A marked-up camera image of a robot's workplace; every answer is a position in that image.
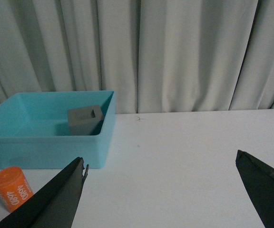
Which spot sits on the orange cylinder part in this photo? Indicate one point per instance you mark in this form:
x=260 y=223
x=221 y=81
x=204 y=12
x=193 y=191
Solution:
x=14 y=188

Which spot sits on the white pleated curtain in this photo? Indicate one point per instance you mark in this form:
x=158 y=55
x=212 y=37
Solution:
x=157 y=55

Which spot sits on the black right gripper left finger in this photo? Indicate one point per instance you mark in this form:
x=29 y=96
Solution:
x=55 y=204

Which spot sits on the gray block with square hole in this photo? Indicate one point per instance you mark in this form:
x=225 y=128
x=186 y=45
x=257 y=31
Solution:
x=85 y=120

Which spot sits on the light blue plastic box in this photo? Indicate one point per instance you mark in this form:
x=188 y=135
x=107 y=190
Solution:
x=34 y=131

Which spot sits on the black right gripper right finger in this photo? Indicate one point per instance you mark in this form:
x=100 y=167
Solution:
x=258 y=180

